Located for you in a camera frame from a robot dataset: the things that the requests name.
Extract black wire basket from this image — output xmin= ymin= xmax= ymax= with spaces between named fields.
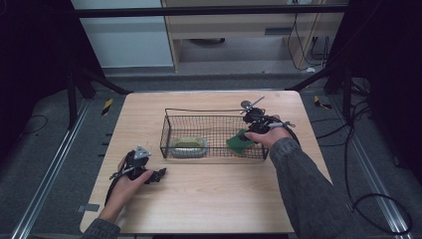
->
xmin=159 ymin=108 xmax=271 ymax=160

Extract right hand-held gripper cable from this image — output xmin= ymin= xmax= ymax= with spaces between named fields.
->
xmin=262 ymin=114 xmax=302 ymax=147

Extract green grey soap dish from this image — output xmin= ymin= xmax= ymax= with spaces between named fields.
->
xmin=169 ymin=136 xmax=210 ymax=159

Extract thin black floor cable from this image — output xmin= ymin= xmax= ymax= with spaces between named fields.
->
xmin=19 ymin=114 xmax=50 ymax=136

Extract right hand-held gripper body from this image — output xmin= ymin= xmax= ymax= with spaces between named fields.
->
xmin=239 ymin=95 xmax=297 ymax=135

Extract aluminium floor rail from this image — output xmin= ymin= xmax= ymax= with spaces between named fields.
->
xmin=9 ymin=99 xmax=94 ymax=239
xmin=330 ymin=96 xmax=416 ymax=239

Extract person's left hand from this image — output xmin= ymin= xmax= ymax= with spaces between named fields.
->
xmin=100 ymin=158 xmax=155 ymax=221

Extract light wooden desk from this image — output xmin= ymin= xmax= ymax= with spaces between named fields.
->
xmin=161 ymin=0 xmax=349 ymax=73

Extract hand-held gripper cable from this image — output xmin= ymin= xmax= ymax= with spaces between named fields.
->
xmin=104 ymin=158 xmax=134 ymax=207
xmin=262 ymin=114 xmax=302 ymax=147

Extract grey tape patch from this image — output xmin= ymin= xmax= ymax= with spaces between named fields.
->
xmin=76 ymin=203 xmax=101 ymax=214

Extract black desk cables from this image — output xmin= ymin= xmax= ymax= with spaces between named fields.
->
xmin=286 ymin=13 xmax=332 ymax=73

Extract looped black floor cable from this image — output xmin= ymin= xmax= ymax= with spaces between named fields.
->
xmin=342 ymin=109 xmax=414 ymax=235

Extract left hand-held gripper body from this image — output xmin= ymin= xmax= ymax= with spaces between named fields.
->
xmin=108 ymin=144 xmax=153 ymax=183

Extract yellow black tape strip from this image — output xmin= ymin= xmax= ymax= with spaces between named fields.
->
xmin=313 ymin=95 xmax=332 ymax=111
xmin=101 ymin=98 xmax=114 ymax=117

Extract left hand-held gripper cable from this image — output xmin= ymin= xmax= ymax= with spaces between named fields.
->
xmin=104 ymin=158 xmax=134 ymax=207

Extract black horizontal frame bar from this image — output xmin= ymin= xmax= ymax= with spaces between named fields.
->
xmin=71 ymin=4 xmax=349 ymax=19

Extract black curtain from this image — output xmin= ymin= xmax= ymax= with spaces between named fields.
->
xmin=0 ymin=0 xmax=107 ymax=162
xmin=326 ymin=0 xmax=422 ymax=185

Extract yellow green sponge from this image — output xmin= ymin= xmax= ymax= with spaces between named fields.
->
xmin=225 ymin=128 xmax=259 ymax=157

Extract person's right hand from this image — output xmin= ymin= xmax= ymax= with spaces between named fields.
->
xmin=244 ymin=114 xmax=294 ymax=150

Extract white cabinet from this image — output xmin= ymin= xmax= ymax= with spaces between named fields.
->
xmin=71 ymin=0 xmax=174 ymax=69

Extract black metal stand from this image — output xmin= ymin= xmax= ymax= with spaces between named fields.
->
xmin=64 ymin=63 xmax=133 ymax=131
xmin=286 ymin=61 xmax=355 ymax=121

